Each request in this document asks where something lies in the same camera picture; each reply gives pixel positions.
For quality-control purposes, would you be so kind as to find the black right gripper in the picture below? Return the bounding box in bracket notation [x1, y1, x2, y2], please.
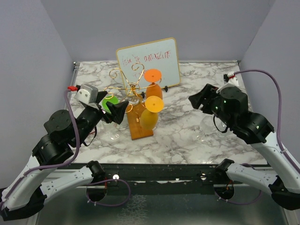
[188, 82, 233, 127]

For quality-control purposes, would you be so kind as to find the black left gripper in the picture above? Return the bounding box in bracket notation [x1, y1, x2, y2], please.
[74, 91, 130, 146]

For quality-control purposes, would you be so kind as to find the green plastic wine glass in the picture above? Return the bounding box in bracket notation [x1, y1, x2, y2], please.
[102, 95, 119, 111]

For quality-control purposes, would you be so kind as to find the clear wine glass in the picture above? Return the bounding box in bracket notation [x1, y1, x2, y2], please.
[102, 121, 120, 140]
[196, 115, 217, 142]

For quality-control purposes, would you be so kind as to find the yellow plastic wine glass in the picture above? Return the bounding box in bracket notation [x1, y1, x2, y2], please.
[140, 96, 164, 130]

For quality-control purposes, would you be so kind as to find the orange plastic wine glass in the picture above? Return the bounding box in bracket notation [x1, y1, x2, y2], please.
[144, 68, 163, 99]

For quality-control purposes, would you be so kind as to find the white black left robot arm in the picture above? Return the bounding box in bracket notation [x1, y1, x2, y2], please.
[0, 90, 128, 221]

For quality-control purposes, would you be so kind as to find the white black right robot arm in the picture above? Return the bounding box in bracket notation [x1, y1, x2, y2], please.
[188, 84, 300, 210]

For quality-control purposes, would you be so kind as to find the wooden rack base board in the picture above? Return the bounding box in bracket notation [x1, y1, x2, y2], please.
[127, 103, 153, 140]

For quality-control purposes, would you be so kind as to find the yellow framed whiteboard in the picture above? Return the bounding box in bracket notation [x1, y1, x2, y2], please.
[116, 37, 180, 88]

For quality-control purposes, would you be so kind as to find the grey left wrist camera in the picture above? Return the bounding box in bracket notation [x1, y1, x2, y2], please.
[74, 84, 98, 105]

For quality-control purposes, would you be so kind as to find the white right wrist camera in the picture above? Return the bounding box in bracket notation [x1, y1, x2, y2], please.
[223, 71, 239, 87]

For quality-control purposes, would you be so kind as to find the gold wire wine glass rack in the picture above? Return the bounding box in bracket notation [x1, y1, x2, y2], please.
[104, 63, 149, 109]

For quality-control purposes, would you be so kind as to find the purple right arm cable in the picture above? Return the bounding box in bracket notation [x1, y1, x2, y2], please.
[233, 68, 300, 172]

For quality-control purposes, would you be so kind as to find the black mounting rail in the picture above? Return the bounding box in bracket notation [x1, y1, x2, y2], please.
[56, 161, 244, 195]

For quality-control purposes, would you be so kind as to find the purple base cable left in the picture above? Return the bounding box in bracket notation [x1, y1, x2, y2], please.
[85, 177, 131, 207]

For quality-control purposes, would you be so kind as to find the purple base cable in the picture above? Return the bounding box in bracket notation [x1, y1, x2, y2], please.
[85, 177, 131, 207]
[215, 164, 263, 206]

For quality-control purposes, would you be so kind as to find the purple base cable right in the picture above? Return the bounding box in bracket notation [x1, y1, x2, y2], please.
[215, 164, 263, 206]

